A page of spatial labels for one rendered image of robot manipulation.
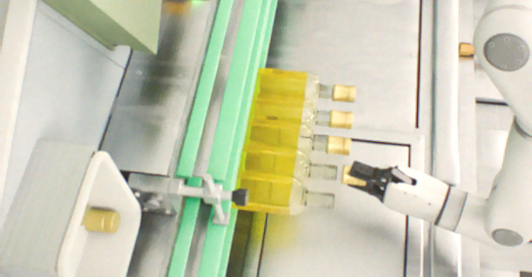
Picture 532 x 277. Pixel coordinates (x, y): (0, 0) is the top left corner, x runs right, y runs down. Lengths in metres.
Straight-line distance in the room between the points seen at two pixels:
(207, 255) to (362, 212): 0.36
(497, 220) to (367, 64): 0.60
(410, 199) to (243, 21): 0.45
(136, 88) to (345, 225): 0.49
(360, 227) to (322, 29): 0.54
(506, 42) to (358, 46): 0.76
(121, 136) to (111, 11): 0.26
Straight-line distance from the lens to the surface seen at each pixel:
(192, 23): 1.13
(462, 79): 1.45
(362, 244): 1.20
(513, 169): 0.95
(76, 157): 0.81
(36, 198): 0.80
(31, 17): 0.81
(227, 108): 1.03
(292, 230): 1.21
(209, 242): 1.03
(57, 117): 0.89
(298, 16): 1.54
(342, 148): 1.13
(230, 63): 1.09
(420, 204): 1.08
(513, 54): 0.76
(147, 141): 1.00
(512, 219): 0.98
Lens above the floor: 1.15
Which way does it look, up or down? 7 degrees down
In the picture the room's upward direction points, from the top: 96 degrees clockwise
